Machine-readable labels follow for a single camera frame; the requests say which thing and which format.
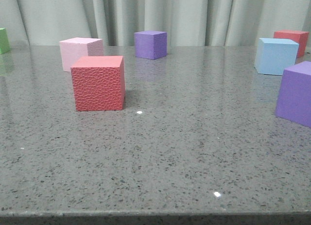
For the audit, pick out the light blue smooth cube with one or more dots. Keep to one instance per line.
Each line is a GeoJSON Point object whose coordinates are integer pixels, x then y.
{"type": "Point", "coordinates": [274, 55]}

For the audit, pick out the red textured foam cube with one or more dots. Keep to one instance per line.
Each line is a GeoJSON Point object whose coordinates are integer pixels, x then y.
{"type": "Point", "coordinates": [98, 83]}

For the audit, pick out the purple foam cube rear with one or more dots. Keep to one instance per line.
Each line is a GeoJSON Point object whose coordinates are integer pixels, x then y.
{"type": "Point", "coordinates": [150, 44]}

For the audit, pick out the purple foam cube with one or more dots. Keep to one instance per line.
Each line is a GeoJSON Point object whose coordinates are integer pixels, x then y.
{"type": "Point", "coordinates": [294, 98]}
{"type": "Point", "coordinates": [150, 44]}

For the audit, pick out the pink foam cube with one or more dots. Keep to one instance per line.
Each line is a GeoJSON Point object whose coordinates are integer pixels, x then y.
{"type": "Point", "coordinates": [75, 48]}

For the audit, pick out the purple foam cube front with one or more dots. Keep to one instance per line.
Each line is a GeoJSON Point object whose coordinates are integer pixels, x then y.
{"type": "Point", "coordinates": [294, 98]}

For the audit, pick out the grey pleated curtain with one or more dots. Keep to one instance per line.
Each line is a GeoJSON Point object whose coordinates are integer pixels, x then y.
{"type": "Point", "coordinates": [187, 22]}

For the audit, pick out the red foam cube rear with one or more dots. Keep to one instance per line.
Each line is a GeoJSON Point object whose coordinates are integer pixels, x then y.
{"type": "Point", "coordinates": [300, 37]}

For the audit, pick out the green foam cube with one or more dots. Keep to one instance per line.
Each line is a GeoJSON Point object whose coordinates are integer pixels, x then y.
{"type": "Point", "coordinates": [4, 43]}

